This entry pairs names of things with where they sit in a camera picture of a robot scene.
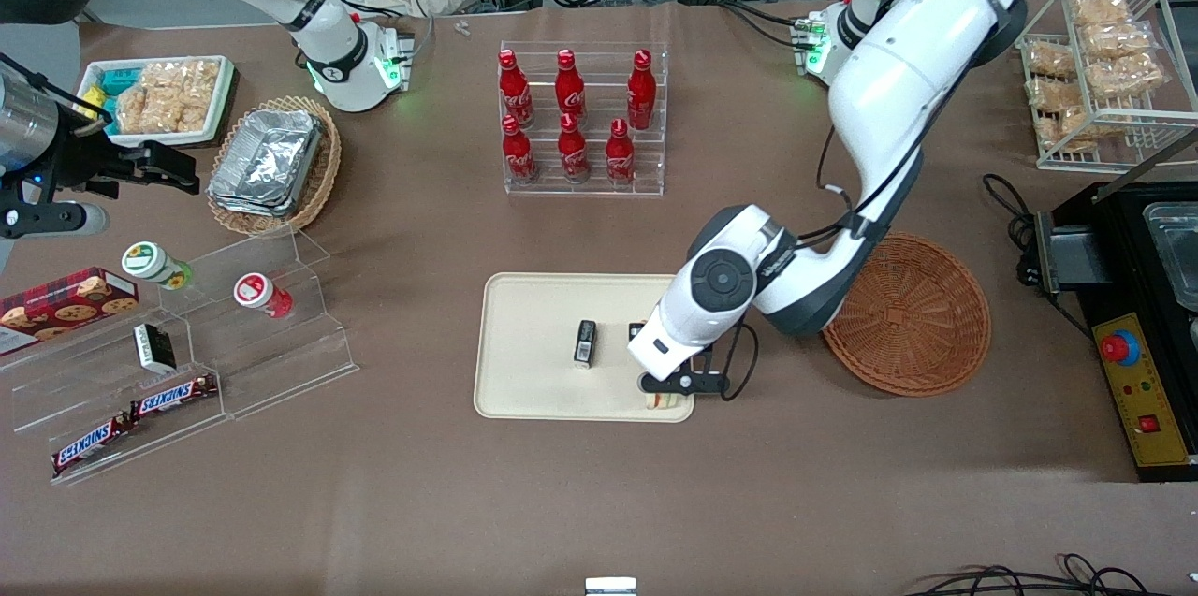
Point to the clear acrylic bottle rack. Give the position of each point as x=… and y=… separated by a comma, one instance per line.
x=594, y=191

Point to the bagged fried snack pack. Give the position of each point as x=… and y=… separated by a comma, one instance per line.
x=1118, y=39
x=1062, y=130
x=1128, y=77
x=1053, y=94
x=1050, y=60
x=1100, y=8

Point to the light woven wicker basket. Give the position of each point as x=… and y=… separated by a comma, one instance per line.
x=253, y=224

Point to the small black and white box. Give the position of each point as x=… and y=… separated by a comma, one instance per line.
x=154, y=348
x=585, y=343

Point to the red emergency stop button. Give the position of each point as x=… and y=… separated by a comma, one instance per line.
x=1120, y=348

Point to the white rectangular snack dish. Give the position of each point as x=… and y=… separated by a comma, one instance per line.
x=168, y=138

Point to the yellow control panel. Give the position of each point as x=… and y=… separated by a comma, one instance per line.
x=1146, y=390

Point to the stacked aluminium foil trays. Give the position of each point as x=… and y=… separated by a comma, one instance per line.
x=267, y=161

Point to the red strawberry lidded cup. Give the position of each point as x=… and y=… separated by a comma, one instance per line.
x=255, y=290

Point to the triangle sandwich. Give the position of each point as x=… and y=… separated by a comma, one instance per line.
x=660, y=402

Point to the white box device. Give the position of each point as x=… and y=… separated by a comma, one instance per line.
x=610, y=588

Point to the teal snack packet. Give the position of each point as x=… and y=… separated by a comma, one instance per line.
x=114, y=79

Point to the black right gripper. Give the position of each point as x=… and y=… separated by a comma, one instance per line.
x=86, y=167

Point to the red cola bottle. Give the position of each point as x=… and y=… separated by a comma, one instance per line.
x=518, y=156
x=642, y=95
x=570, y=91
x=574, y=156
x=515, y=95
x=620, y=161

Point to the steel appliance pan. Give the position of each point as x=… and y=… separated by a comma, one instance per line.
x=1175, y=250

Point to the dark left wrist camera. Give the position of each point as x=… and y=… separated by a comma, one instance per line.
x=683, y=383

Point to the black countertop appliance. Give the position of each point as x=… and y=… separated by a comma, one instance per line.
x=1128, y=250

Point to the brown round wicker basket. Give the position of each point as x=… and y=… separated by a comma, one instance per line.
x=917, y=325

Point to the clear rice cracker pack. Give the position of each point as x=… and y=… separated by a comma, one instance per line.
x=164, y=100
x=133, y=109
x=201, y=95

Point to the Snickers chocolate bar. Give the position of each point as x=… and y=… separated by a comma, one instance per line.
x=173, y=397
x=89, y=444

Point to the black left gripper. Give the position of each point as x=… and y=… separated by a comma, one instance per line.
x=635, y=331

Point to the green sunflower lidded cup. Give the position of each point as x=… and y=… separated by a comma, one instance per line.
x=150, y=262

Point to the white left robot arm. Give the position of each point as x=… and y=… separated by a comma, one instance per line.
x=898, y=91

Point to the yellow snack packet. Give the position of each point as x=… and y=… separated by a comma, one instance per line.
x=94, y=111

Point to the red tartan cookie box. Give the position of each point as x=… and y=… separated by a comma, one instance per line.
x=65, y=306

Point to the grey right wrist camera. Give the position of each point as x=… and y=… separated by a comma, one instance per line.
x=56, y=220

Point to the cream plastic serving tray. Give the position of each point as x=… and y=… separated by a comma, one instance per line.
x=533, y=343

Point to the clear acrylic stepped display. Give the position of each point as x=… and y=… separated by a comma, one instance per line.
x=281, y=362

